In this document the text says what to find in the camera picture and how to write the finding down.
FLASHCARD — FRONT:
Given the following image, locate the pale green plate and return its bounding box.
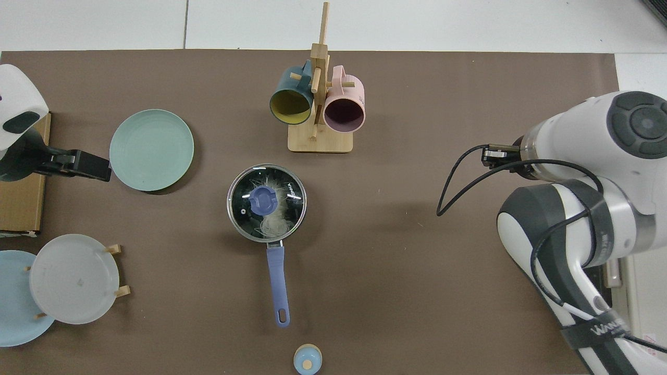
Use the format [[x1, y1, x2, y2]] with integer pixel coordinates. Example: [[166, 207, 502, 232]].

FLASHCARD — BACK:
[[109, 109, 194, 192]]

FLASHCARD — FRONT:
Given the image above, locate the pale toaster oven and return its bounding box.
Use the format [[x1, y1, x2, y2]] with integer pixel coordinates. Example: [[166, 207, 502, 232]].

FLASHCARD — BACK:
[[599, 253, 667, 349]]

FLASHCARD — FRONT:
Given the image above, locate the black pot with blue handle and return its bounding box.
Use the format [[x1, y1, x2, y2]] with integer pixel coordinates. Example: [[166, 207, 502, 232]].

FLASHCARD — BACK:
[[227, 164, 308, 328]]

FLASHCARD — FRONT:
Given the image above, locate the small blue round thing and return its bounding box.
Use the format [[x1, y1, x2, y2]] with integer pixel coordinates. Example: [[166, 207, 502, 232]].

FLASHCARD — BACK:
[[293, 344, 323, 375]]

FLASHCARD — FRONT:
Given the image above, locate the dark teal cup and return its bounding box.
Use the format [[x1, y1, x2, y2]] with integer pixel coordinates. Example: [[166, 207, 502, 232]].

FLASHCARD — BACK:
[[269, 59, 314, 126]]

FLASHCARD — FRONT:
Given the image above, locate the light blue plate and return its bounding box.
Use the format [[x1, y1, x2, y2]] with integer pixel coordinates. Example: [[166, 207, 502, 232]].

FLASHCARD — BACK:
[[0, 250, 55, 347]]

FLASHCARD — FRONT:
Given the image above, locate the wooden cup stand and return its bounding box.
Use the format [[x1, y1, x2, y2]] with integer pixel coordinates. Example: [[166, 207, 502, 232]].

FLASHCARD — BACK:
[[288, 2, 356, 154]]

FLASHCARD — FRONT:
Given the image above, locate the glass lid with blue knob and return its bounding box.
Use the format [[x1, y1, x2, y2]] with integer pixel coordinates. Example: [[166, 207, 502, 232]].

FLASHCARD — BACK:
[[227, 165, 307, 243]]

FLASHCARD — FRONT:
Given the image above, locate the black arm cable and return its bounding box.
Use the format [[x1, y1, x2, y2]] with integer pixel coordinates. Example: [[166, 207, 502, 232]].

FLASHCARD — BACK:
[[436, 144, 667, 351]]

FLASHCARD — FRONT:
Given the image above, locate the dark grey object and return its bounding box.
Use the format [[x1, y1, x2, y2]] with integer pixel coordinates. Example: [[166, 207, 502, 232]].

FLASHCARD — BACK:
[[640, 0, 667, 28]]

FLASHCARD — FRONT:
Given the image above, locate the pink cup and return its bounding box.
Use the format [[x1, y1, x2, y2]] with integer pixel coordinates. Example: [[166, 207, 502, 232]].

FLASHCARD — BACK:
[[323, 65, 366, 133]]

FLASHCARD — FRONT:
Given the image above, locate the wire basket with wooden floor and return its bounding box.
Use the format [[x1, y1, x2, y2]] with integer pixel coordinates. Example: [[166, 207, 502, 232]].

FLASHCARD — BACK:
[[0, 112, 52, 238]]

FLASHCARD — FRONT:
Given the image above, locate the white vermicelli bundle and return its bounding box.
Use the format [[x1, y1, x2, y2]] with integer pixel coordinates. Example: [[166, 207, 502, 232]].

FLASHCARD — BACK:
[[245, 174, 292, 238]]

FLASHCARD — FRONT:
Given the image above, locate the wooden plate rack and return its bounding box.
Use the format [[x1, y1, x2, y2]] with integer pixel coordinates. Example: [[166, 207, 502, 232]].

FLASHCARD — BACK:
[[25, 244, 131, 320]]

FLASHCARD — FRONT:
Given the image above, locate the white plate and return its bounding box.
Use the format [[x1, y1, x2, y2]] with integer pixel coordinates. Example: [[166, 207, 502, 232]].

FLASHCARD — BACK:
[[29, 234, 120, 325]]

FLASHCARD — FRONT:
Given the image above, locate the brown table cloth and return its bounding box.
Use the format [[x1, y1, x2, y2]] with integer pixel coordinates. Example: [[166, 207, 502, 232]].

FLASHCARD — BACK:
[[0, 49, 621, 375]]

